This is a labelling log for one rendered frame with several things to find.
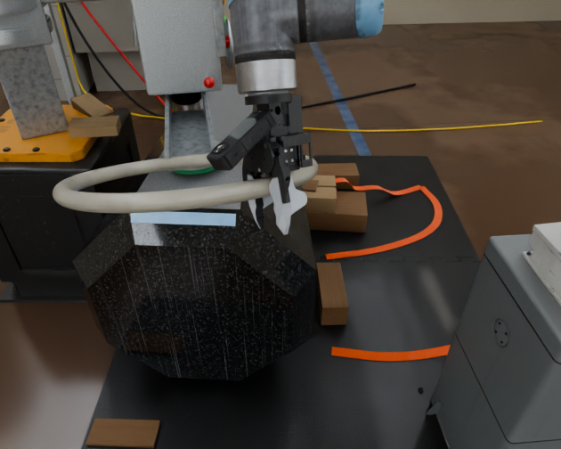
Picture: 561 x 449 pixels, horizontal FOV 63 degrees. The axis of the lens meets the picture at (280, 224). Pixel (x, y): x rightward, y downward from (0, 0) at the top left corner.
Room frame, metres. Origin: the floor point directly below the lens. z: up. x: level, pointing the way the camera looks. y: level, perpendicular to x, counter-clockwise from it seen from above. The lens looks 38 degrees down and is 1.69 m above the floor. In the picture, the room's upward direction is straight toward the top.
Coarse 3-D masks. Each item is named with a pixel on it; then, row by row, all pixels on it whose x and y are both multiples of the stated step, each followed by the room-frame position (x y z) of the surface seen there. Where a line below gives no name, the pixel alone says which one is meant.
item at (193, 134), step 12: (168, 96) 1.31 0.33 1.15; (204, 96) 1.31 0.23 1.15; (168, 108) 1.22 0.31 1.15; (204, 108) 1.28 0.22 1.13; (168, 120) 1.14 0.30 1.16; (180, 120) 1.24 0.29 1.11; (192, 120) 1.24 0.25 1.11; (204, 120) 1.23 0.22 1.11; (168, 132) 1.07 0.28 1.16; (180, 132) 1.16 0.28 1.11; (192, 132) 1.16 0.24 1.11; (204, 132) 1.16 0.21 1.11; (168, 144) 1.00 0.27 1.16; (180, 144) 1.08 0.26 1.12; (192, 144) 1.08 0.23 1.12; (204, 144) 1.08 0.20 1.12; (168, 156) 0.95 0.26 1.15; (180, 168) 0.96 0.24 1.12; (192, 168) 0.96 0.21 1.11
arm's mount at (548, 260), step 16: (544, 224) 0.95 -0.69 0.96; (560, 224) 0.94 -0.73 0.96; (544, 240) 0.89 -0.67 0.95; (560, 240) 0.88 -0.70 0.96; (528, 256) 0.93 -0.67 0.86; (544, 256) 0.88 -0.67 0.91; (560, 256) 0.83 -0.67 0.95; (544, 272) 0.85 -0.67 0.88; (560, 272) 0.81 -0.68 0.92; (560, 288) 0.79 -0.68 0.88; (560, 304) 0.76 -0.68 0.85
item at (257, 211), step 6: (264, 174) 0.64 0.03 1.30; (264, 198) 0.63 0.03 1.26; (270, 198) 0.64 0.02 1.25; (252, 204) 0.61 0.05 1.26; (258, 204) 0.61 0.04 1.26; (264, 204) 0.63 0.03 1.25; (252, 210) 0.61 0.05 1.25; (258, 210) 0.61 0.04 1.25; (258, 216) 0.60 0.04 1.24; (258, 222) 0.60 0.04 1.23
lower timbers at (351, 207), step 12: (324, 168) 2.62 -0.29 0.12; (336, 168) 2.62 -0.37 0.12; (348, 168) 2.62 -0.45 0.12; (348, 180) 2.54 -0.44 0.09; (348, 192) 2.31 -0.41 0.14; (360, 192) 2.31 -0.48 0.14; (348, 204) 2.19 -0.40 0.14; (360, 204) 2.19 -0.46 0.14; (312, 216) 2.11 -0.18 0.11; (324, 216) 2.10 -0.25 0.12; (336, 216) 2.10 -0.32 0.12; (348, 216) 2.09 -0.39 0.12; (360, 216) 2.08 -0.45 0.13; (312, 228) 2.11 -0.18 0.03; (324, 228) 2.10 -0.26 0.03; (336, 228) 2.10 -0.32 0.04; (348, 228) 2.09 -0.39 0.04; (360, 228) 2.08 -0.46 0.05
